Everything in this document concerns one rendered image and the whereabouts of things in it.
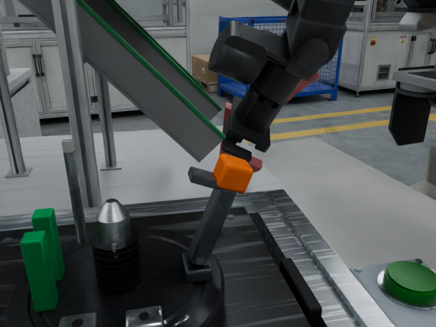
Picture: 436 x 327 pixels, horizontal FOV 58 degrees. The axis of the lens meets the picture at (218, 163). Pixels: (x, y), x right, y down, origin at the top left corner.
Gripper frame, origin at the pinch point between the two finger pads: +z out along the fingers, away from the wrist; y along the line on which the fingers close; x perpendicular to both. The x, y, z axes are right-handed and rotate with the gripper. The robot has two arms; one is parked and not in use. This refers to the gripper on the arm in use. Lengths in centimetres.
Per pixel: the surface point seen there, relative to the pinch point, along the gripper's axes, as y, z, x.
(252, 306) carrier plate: 36.6, -15.9, -3.2
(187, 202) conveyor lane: 21.1, -8.0, -7.1
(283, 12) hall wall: -901, 190, 183
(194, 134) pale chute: 14.8, -12.4, -8.9
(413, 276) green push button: 32.8, -20.7, 7.9
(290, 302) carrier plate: 36.1, -17.0, -0.8
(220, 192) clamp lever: 33.7, -21.9, -8.8
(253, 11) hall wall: -869, 211, 115
